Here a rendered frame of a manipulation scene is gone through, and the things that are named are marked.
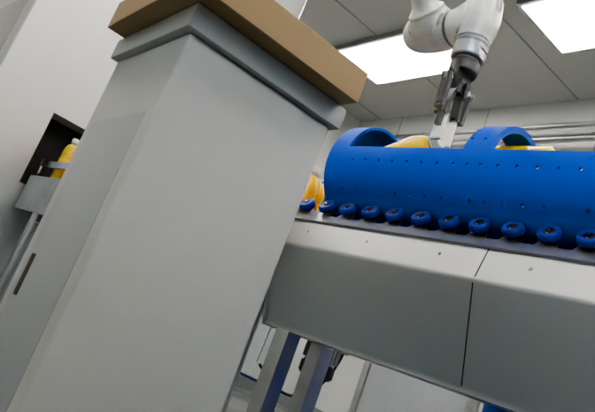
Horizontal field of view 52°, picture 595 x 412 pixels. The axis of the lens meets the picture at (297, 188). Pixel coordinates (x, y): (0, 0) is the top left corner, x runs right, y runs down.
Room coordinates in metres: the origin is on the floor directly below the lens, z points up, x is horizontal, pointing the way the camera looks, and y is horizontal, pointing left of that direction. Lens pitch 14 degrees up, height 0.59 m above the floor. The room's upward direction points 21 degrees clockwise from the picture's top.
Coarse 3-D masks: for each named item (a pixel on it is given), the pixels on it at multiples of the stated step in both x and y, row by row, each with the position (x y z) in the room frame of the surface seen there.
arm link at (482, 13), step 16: (480, 0) 1.38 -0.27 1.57; (496, 0) 1.38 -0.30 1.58; (448, 16) 1.44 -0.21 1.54; (464, 16) 1.40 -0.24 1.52; (480, 16) 1.37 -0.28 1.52; (496, 16) 1.38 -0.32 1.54; (448, 32) 1.45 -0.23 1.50; (464, 32) 1.39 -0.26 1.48; (480, 32) 1.38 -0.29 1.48; (496, 32) 1.39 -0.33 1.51
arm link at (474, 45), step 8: (456, 40) 1.41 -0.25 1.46; (464, 40) 1.39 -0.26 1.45; (472, 40) 1.38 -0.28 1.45; (480, 40) 1.38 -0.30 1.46; (456, 48) 1.40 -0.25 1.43; (464, 48) 1.38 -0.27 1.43; (472, 48) 1.38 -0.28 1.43; (480, 48) 1.38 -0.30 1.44; (488, 48) 1.40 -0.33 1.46; (472, 56) 1.39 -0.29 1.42; (480, 56) 1.38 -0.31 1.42; (480, 64) 1.41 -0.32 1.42
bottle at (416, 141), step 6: (408, 138) 1.45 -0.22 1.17; (414, 138) 1.44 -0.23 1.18; (420, 138) 1.43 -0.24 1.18; (426, 138) 1.43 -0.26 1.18; (390, 144) 1.49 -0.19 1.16; (396, 144) 1.47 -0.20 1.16; (402, 144) 1.46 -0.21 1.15; (408, 144) 1.44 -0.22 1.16; (414, 144) 1.43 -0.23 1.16; (420, 144) 1.43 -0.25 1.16; (426, 144) 1.43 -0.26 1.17
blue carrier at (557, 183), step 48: (336, 144) 1.56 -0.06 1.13; (384, 144) 1.68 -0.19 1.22; (480, 144) 1.24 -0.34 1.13; (528, 144) 1.33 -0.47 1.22; (336, 192) 1.55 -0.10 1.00; (384, 192) 1.42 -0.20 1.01; (432, 192) 1.32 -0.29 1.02; (480, 192) 1.22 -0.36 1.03; (528, 192) 1.14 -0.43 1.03; (576, 192) 1.07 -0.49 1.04; (528, 240) 1.20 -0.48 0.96
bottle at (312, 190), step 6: (312, 174) 1.76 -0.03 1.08; (318, 174) 1.77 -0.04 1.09; (312, 180) 1.75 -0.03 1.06; (318, 180) 1.76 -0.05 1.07; (306, 186) 1.74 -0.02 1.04; (312, 186) 1.74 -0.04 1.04; (318, 186) 1.76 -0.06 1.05; (306, 192) 1.74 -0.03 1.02; (312, 192) 1.75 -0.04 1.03; (318, 192) 1.77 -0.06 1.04
